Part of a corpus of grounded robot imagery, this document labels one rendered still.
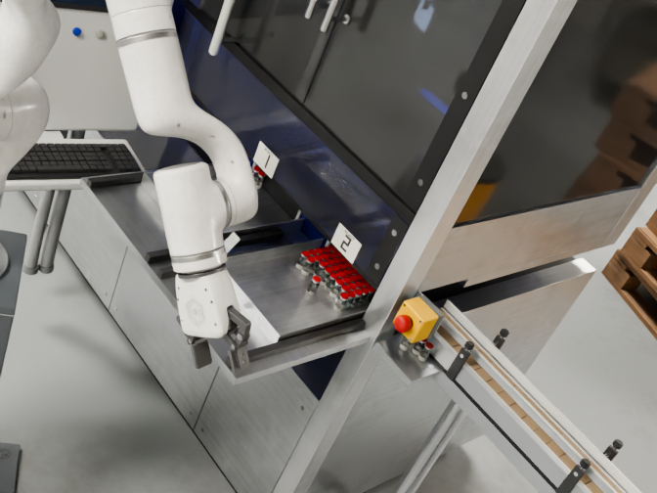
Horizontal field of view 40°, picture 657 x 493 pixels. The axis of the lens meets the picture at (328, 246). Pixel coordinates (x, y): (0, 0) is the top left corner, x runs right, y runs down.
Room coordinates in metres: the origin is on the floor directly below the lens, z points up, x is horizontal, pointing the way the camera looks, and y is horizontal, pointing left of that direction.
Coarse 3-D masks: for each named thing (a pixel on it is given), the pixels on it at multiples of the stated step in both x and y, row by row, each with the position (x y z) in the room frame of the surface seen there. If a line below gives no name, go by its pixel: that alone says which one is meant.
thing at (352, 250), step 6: (342, 228) 1.81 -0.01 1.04; (336, 234) 1.81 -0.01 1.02; (342, 234) 1.80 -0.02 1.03; (348, 234) 1.80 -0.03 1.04; (336, 240) 1.81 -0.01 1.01; (342, 240) 1.80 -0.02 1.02; (348, 240) 1.79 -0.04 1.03; (354, 240) 1.78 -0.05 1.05; (336, 246) 1.80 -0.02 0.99; (348, 246) 1.79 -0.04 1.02; (354, 246) 1.78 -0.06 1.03; (360, 246) 1.77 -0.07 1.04; (342, 252) 1.79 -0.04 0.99; (348, 252) 1.78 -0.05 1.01; (354, 252) 1.77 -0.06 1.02; (348, 258) 1.78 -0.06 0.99; (354, 258) 1.77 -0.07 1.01
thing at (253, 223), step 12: (144, 180) 1.86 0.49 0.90; (264, 192) 2.07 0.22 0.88; (264, 204) 2.01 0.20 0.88; (276, 204) 2.04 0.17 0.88; (264, 216) 1.96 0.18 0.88; (276, 216) 1.99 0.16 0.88; (288, 216) 2.01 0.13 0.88; (228, 228) 1.84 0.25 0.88; (240, 228) 1.87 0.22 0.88; (252, 228) 1.84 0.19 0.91; (264, 228) 1.88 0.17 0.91; (276, 228) 1.91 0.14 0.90; (288, 228) 1.95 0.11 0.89; (300, 228) 1.98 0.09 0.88
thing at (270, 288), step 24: (240, 264) 1.72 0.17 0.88; (264, 264) 1.77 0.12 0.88; (288, 264) 1.81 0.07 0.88; (240, 288) 1.60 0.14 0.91; (264, 288) 1.68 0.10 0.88; (288, 288) 1.72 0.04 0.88; (264, 312) 1.60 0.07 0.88; (288, 312) 1.64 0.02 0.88; (312, 312) 1.67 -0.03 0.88; (336, 312) 1.71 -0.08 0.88; (360, 312) 1.71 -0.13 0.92; (288, 336) 1.53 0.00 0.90
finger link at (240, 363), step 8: (240, 336) 1.03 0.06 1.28; (248, 336) 1.04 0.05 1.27; (240, 344) 1.03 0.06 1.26; (232, 352) 1.03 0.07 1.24; (240, 352) 1.03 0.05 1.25; (232, 360) 1.02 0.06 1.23; (240, 360) 1.03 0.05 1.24; (248, 360) 1.04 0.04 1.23; (232, 368) 1.02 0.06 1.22; (240, 368) 1.03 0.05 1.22; (248, 368) 1.04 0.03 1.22
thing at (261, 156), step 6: (258, 150) 2.02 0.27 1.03; (264, 150) 2.01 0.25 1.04; (258, 156) 2.01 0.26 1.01; (264, 156) 2.00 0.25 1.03; (258, 162) 2.01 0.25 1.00; (264, 162) 2.00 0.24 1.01; (270, 162) 1.98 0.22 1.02; (276, 162) 1.97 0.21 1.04; (264, 168) 1.99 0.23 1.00; (270, 168) 1.98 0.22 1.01; (270, 174) 1.98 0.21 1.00
